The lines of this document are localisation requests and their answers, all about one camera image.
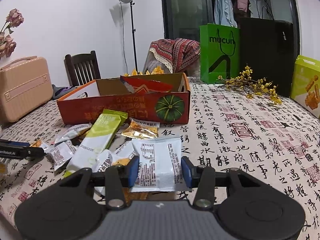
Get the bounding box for green white protein bar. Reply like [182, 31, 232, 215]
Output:
[66, 109, 128, 173]

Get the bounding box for golden oat crisp packet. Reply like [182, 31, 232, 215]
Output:
[121, 118, 160, 140]

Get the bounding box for red silver snack packet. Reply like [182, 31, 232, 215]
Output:
[120, 76, 173, 94]

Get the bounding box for small white snack packet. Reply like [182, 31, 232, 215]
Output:
[47, 140, 77, 171]

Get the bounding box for silver white snack packet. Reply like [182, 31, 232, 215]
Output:
[54, 123, 92, 144]

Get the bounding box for pink small suitcase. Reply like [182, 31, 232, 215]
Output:
[1, 56, 53, 124]

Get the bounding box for grey purple folded cloth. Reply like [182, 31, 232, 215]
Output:
[52, 84, 77, 100]

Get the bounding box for orange pumpkin cardboard box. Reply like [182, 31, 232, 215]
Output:
[57, 73, 191, 125]

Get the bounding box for dark wooden chair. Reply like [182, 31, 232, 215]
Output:
[64, 50, 101, 87]

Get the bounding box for yellow flower branch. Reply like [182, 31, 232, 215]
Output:
[217, 66, 283, 105]

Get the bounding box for orange paper flower decoration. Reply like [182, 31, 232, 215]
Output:
[123, 66, 164, 76]

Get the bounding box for cloth covered chair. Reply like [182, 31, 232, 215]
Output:
[143, 51, 200, 77]

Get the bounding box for dried pink roses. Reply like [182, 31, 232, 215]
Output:
[0, 8, 24, 59]

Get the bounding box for red patterned cloth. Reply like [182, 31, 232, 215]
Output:
[149, 38, 200, 73]

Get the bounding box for green paper shopping bag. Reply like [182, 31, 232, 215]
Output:
[200, 23, 240, 84]

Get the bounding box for light green snack box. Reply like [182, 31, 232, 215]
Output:
[290, 55, 320, 119]

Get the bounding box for black paper bag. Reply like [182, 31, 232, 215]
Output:
[240, 18, 298, 97]

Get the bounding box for light blue hanging shirt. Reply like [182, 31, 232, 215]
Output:
[214, 0, 238, 28]

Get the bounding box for dark framed glass door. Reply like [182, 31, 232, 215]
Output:
[162, 0, 301, 54]

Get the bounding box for white hanging garment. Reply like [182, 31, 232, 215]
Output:
[248, 0, 273, 20]

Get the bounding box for pink hanging garment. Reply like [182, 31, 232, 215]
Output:
[236, 0, 248, 12]

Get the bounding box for studio lamp on stand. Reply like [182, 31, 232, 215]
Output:
[118, 0, 138, 73]

